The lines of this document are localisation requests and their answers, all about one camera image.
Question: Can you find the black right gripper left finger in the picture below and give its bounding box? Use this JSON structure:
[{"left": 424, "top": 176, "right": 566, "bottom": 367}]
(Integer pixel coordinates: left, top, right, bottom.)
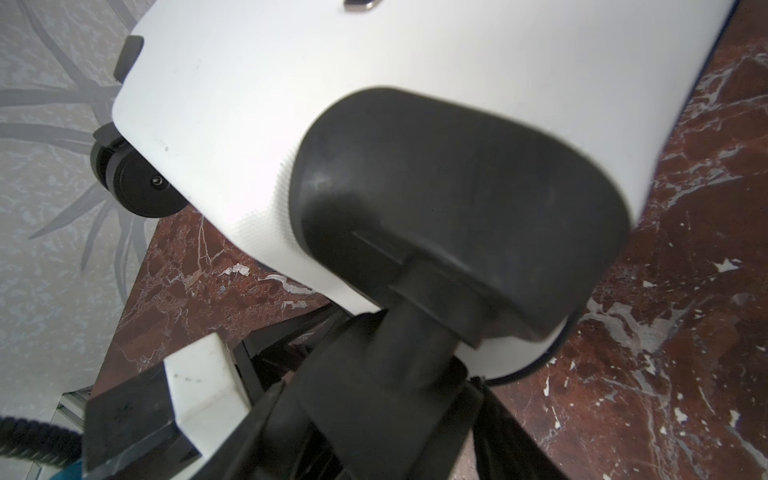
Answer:
[{"left": 192, "top": 381, "right": 286, "bottom": 480}]

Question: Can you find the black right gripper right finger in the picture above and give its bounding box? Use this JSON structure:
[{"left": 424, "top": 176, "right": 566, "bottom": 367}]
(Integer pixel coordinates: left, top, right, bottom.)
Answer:
[{"left": 471, "top": 377, "right": 567, "bottom": 480}]

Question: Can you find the white hard-shell suitcase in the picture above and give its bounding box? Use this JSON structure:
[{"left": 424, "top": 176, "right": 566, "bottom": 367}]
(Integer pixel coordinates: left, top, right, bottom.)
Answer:
[{"left": 89, "top": 0, "right": 739, "bottom": 480}]

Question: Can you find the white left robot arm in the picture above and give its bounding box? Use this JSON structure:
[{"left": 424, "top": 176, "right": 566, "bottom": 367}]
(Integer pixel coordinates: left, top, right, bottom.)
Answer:
[{"left": 1, "top": 416, "right": 82, "bottom": 467}]

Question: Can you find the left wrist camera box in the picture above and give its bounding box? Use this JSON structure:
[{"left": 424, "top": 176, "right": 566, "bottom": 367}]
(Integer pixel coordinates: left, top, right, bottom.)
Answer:
[{"left": 82, "top": 333, "right": 251, "bottom": 479}]

